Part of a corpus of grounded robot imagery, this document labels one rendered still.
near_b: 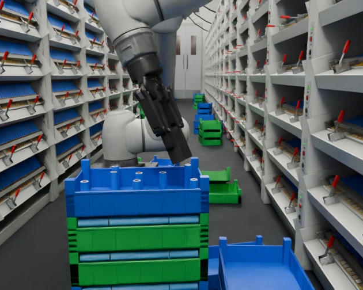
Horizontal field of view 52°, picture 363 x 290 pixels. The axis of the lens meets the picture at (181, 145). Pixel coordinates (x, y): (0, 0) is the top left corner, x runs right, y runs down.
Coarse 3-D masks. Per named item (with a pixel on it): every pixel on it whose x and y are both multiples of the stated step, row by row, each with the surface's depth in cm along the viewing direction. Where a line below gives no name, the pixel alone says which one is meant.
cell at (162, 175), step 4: (160, 172) 87; (164, 172) 87; (160, 176) 86; (164, 176) 86; (160, 180) 87; (164, 180) 86; (160, 184) 87; (164, 184) 87; (160, 188) 87; (164, 188) 87
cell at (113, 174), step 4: (112, 172) 86; (116, 172) 86; (112, 176) 86; (116, 176) 86; (112, 180) 86; (116, 180) 86; (112, 184) 86; (116, 184) 86; (112, 188) 86; (116, 188) 87
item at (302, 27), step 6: (306, 6) 125; (306, 18) 129; (276, 24) 184; (294, 24) 143; (300, 24) 137; (306, 24) 131; (270, 30) 185; (276, 30) 185; (282, 30) 163; (288, 30) 154; (294, 30) 146; (300, 30) 139; (306, 30) 133; (276, 36) 176; (282, 36) 166; (288, 36) 157; (294, 36) 148; (276, 42) 180
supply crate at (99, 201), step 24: (96, 168) 95; (120, 168) 96; (144, 168) 96; (168, 168) 97; (192, 168) 96; (72, 192) 76; (96, 192) 76; (120, 192) 77; (144, 192) 77; (168, 192) 78; (192, 192) 78; (72, 216) 77
